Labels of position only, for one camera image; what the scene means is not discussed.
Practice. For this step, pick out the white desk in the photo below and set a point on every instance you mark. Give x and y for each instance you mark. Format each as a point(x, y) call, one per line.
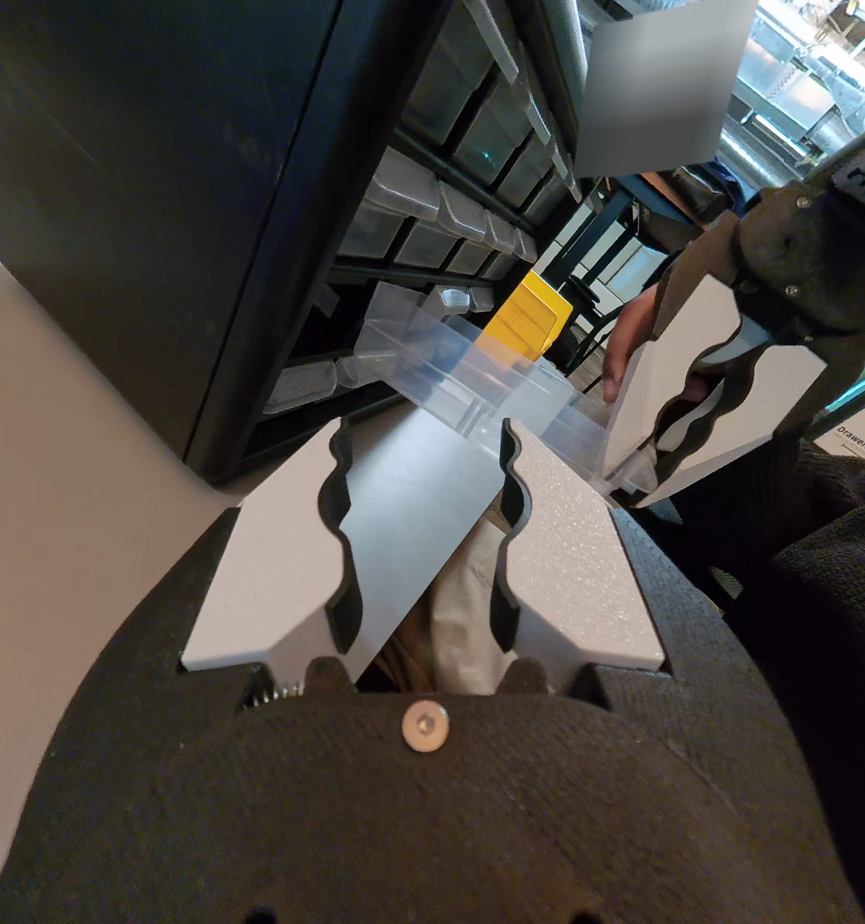
point(64, 520)

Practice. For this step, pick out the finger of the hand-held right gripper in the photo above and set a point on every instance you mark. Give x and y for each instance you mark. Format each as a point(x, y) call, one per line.
point(674, 346)
point(753, 411)

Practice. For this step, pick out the person's black sweater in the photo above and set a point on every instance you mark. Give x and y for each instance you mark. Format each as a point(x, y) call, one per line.
point(822, 577)

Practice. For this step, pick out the group of small clear drawers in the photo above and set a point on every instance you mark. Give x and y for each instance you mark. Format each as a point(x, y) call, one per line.
point(432, 202)

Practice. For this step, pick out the clear plastic divided drawer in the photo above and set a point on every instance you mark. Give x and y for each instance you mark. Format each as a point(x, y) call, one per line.
point(475, 382)

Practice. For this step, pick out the person's beige pants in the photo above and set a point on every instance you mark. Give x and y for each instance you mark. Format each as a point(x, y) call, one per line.
point(468, 613)

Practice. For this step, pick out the yellow plastic bin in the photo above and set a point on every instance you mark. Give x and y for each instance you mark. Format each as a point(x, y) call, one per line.
point(526, 314)

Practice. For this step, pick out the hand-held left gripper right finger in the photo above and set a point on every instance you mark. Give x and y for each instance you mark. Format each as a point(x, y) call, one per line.
point(584, 570)

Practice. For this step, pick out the silver ventilation duct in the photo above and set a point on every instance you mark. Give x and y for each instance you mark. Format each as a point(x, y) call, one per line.
point(786, 94)

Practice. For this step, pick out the black parts drawer cabinet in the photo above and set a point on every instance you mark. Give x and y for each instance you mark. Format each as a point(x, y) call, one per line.
point(151, 188)

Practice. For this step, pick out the white printed paper sign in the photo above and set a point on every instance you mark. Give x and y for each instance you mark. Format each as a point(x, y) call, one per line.
point(862, 433)

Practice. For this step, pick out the black metal frame table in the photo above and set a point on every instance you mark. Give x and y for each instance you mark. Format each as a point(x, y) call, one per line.
point(613, 209)

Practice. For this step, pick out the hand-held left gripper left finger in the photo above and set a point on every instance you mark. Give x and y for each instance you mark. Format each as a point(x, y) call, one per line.
point(266, 556)

